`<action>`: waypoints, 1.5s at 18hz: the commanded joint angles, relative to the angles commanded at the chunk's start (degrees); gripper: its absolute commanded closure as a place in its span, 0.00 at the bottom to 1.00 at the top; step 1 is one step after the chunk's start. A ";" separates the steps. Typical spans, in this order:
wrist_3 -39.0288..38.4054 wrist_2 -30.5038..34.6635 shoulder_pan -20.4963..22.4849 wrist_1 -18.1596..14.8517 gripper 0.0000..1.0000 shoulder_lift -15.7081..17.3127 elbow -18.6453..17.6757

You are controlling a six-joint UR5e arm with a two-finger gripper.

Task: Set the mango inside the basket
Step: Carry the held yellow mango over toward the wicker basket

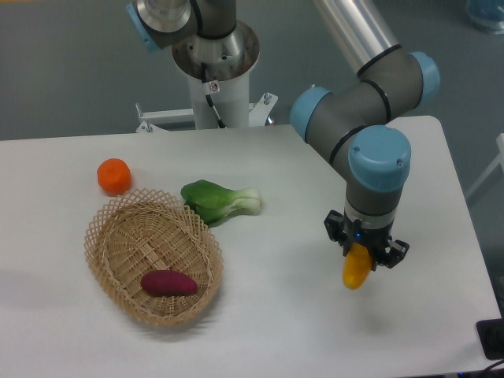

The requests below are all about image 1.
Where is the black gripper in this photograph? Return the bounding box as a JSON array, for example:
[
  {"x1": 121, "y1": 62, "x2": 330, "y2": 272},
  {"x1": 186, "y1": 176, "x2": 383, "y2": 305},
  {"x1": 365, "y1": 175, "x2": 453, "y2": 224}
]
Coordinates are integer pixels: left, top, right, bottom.
[{"x1": 324, "y1": 209, "x2": 410, "y2": 271}]

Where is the yellow mango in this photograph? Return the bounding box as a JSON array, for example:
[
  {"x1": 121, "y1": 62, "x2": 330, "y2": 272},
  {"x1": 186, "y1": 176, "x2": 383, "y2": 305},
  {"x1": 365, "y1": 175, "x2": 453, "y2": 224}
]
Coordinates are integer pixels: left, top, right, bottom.
[{"x1": 342, "y1": 243, "x2": 373, "y2": 290}]

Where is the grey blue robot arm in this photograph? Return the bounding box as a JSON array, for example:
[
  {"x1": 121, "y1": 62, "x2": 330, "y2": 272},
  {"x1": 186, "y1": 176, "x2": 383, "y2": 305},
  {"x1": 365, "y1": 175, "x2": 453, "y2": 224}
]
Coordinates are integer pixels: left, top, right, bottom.
[{"x1": 126, "y1": 1, "x2": 440, "y2": 268}]

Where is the woven wicker basket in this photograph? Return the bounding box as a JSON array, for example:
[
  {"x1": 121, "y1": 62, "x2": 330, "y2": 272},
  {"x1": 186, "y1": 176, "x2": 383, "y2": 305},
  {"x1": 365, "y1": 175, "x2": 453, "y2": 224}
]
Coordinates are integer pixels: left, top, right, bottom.
[{"x1": 84, "y1": 189, "x2": 224, "y2": 327}]

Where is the green bok choy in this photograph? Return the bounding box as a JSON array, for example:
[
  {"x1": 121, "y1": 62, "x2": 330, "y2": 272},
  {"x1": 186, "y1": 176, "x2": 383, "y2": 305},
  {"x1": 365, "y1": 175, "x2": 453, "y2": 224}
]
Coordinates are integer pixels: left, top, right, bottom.
[{"x1": 180, "y1": 180, "x2": 262, "y2": 226}]

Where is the black device at table edge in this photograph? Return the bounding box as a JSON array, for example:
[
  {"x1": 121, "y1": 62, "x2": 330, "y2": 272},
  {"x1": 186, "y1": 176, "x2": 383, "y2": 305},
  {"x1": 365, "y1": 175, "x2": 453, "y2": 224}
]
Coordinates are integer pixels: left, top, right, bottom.
[{"x1": 476, "y1": 318, "x2": 503, "y2": 360}]

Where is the purple sweet potato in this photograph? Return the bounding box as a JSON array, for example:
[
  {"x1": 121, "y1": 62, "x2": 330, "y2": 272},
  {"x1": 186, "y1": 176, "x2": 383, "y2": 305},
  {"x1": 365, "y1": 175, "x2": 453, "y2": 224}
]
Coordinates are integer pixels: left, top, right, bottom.
[{"x1": 140, "y1": 270, "x2": 198, "y2": 296}]

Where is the blue object in background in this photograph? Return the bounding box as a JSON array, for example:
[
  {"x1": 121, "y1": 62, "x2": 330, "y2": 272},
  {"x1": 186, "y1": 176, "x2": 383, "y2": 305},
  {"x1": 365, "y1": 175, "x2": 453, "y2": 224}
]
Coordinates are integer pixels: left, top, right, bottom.
[{"x1": 465, "y1": 0, "x2": 503, "y2": 35}]

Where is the orange pumpkin toy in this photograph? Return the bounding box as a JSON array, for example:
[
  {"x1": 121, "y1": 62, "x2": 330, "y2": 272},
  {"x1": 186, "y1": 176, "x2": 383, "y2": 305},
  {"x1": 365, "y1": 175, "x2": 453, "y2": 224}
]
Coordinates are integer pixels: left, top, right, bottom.
[{"x1": 97, "y1": 158, "x2": 132, "y2": 195}]

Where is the white frame at right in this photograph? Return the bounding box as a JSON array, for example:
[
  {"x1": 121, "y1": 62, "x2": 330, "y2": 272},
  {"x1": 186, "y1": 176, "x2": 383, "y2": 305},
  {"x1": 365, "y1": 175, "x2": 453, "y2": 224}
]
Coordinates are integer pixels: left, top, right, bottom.
[{"x1": 465, "y1": 133, "x2": 503, "y2": 206}]

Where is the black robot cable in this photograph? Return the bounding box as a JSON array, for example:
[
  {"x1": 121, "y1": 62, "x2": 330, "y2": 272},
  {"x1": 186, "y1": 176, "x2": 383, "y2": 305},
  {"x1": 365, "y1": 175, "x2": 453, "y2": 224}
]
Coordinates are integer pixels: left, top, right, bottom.
[{"x1": 199, "y1": 61, "x2": 228, "y2": 129}]

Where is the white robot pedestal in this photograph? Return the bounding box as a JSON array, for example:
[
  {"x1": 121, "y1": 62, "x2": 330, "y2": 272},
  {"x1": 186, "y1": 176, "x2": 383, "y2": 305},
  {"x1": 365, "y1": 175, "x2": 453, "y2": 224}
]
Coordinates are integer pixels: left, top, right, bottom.
[{"x1": 135, "y1": 20, "x2": 278, "y2": 132}]

